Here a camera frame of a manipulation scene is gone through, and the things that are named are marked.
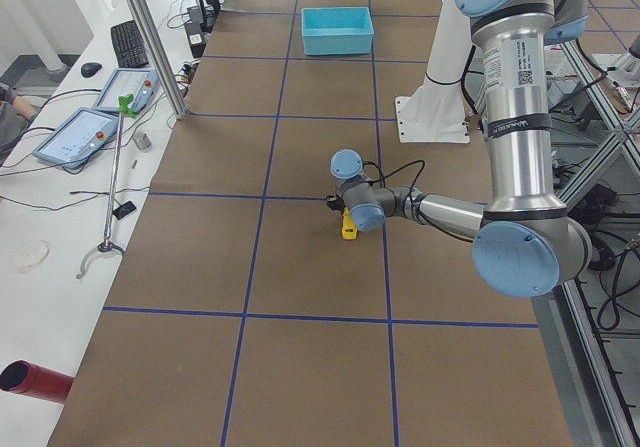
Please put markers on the small metal cylinder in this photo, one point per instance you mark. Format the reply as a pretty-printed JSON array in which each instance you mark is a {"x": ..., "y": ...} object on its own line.
[{"x": 142, "y": 141}]

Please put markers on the black keyboard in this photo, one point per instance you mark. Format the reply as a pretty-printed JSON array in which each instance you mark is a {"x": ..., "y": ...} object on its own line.
[{"x": 128, "y": 45}]

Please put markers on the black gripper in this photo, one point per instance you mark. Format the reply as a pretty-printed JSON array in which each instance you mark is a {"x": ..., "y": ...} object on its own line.
[{"x": 345, "y": 211}]

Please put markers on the black computer mouse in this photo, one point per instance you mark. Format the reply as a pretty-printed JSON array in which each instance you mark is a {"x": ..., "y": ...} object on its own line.
[{"x": 89, "y": 69}]

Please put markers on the yellow beetle toy car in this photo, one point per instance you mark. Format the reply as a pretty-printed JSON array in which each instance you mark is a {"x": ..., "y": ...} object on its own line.
[{"x": 349, "y": 230}]

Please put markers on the far teach pendant tablet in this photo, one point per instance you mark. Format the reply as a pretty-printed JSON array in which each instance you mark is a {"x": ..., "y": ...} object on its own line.
[{"x": 140, "y": 82}]

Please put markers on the teach pendant tablet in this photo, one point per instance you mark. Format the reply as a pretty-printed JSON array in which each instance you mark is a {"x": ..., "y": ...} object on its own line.
[
  {"x": 77, "y": 138},
  {"x": 140, "y": 82}
]

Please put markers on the light blue plastic bin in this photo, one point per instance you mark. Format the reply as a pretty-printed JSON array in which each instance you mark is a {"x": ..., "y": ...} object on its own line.
[{"x": 336, "y": 31}]

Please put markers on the person forearm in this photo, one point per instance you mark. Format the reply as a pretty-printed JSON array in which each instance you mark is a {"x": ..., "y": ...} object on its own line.
[{"x": 16, "y": 116}]

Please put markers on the small black device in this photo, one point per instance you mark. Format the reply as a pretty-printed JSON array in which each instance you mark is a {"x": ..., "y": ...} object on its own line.
[{"x": 124, "y": 210}]

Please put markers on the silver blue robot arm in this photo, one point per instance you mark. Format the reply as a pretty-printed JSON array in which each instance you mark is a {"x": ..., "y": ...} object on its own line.
[{"x": 524, "y": 244}]

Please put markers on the aluminium frame truss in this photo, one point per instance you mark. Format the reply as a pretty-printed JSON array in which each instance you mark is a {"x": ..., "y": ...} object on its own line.
[{"x": 591, "y": 324}]

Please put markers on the aluminium frame post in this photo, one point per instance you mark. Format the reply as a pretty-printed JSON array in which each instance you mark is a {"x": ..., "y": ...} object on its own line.
[{"x": 142, "y": 16}]

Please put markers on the near teach pendant tablet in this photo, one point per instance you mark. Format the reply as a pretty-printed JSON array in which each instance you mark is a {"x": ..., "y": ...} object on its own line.
[{"x": 77, "y": 138}]

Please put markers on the red cylinder tube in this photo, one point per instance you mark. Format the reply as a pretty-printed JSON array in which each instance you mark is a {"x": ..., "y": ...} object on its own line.
[{"x": 28, "y": 379}]

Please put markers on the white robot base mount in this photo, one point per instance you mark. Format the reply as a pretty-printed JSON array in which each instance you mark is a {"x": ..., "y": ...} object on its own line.
[{"x": 435, "y": 112}]

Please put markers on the metal reacher grabber tool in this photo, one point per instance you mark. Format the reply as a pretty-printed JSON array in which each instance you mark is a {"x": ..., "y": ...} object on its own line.
[{"x": 107, "y": 245}]

